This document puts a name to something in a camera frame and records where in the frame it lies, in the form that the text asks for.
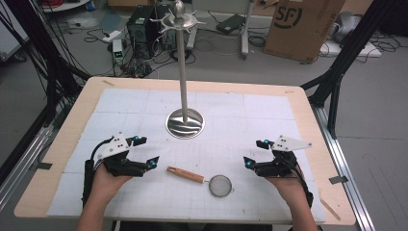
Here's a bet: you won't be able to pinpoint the black floor cable bundle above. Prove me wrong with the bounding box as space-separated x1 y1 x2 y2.
365 30 404 55

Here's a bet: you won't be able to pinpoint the grey metal floor stand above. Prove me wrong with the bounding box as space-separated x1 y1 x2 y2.
187 0 255 61

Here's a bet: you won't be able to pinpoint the metal hook stand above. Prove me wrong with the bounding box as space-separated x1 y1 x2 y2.
149 0 207 140

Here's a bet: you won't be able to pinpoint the thin wooden strip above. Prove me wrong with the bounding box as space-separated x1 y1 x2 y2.
319 196 342 222

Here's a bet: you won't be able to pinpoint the grey rounded device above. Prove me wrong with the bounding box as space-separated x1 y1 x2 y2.
331 11 363 43

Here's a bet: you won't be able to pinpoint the aluminium rail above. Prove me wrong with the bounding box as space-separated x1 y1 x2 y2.
0 124 55 211
310 104 377 231

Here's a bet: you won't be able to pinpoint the brown cardboard box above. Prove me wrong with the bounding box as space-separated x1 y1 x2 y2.
263 0 346 64

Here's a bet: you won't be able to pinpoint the white power strip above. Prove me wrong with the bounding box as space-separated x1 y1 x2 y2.
101 30 122 44

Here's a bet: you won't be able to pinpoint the round white table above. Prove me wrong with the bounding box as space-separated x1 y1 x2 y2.
40 0 92 13

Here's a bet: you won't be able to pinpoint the small device with green display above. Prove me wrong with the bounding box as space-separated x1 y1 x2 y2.
112 38 125 65

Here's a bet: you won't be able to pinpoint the left hand-held gripper black cable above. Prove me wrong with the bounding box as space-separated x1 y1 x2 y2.
82 137 115 209

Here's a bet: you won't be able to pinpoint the person's dark clothing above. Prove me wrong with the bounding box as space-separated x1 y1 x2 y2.
111 220 274 231

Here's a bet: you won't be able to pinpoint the wooden handled mesh strainer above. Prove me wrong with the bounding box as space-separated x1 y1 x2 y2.
166 166 235 198

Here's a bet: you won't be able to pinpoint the right hand-held gripper black cable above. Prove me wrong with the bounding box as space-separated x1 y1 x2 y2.
282 157 315 209

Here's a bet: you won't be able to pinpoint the black computer tower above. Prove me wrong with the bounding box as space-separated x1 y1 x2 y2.
126 5 171 61

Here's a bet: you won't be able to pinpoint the white grid mat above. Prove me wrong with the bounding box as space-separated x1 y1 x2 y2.
46 88 327 224

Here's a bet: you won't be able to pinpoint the black flat device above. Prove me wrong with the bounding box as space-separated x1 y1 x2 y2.
215 13 246 36

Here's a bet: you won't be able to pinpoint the black frame with cables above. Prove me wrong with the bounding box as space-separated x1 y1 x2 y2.
0 0 92 127

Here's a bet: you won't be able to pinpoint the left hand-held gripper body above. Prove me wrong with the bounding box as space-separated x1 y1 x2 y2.
94 132 147 178

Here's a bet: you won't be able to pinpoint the black frame struts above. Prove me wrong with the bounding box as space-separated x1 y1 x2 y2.
300 0 399 140

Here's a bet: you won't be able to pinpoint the person's left hand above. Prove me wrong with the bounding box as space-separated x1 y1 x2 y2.
89 163 135 207

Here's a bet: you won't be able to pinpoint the white flat board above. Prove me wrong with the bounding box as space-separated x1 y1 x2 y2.
319 39 383 59

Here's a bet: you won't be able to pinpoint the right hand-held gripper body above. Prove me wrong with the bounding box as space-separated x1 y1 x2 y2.
255 135 313 178

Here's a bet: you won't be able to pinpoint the hand-held gripper black cable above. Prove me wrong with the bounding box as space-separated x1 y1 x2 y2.
282 157 315 209
82 137 115 209

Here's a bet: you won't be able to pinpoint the black floor cable coil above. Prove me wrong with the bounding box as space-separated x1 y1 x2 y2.
247 33 268 48

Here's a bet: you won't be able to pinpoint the person's right hand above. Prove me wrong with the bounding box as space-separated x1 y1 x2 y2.
265 175 310 210

